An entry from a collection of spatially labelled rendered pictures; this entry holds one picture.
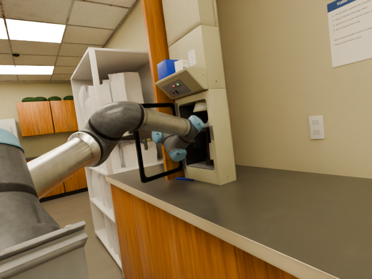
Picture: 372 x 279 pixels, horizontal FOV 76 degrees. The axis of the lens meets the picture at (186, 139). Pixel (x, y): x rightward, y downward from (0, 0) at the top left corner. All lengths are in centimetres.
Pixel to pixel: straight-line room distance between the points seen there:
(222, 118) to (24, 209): 98
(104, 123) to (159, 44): 87
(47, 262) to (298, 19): 135
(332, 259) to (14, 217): 57
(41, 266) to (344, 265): 53
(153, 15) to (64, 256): 141
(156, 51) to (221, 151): 71
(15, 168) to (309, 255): 58
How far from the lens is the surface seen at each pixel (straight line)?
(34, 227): 34
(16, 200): 38
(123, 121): 76
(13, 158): 43
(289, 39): 142
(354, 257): 65
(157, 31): 155
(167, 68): 127
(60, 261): 34
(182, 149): 106
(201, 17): 126
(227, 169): 121
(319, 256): 64
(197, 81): 113
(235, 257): 82
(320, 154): 134
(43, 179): 63
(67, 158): 69
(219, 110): 118
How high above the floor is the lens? 126
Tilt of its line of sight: 4 degrees down
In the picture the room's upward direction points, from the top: 7 degrees counter-clockwise
